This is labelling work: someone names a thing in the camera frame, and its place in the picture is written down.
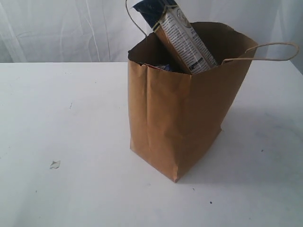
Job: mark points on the white curtain backdrop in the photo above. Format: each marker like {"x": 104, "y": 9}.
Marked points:
{"x": 105, "y": 30}

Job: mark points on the brown paper bag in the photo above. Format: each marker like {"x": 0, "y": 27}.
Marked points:
{"x": 175, "y": 117}

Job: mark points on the torn label scrap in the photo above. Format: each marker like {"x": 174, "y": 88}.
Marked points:
{"x": 55, "y": 165}

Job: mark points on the milk carton blue white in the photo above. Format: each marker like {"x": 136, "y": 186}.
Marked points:
{"x": 165, "y": 67}

